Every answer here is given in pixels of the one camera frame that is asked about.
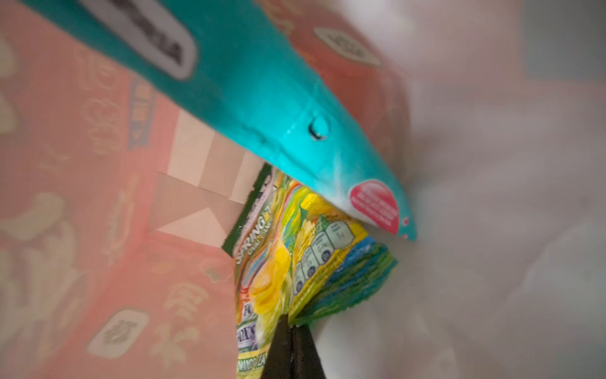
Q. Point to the teal snack packet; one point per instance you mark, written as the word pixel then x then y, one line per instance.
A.
pixel 226 64

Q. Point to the red paper gift bag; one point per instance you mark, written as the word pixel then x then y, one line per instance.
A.
pixel 115 202

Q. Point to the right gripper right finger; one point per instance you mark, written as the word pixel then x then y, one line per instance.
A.
pixel 306 361

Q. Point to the lime green snack packet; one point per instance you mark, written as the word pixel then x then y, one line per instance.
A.
pixel 297 259

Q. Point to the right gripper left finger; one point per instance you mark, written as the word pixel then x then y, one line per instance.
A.
pixel 279 360

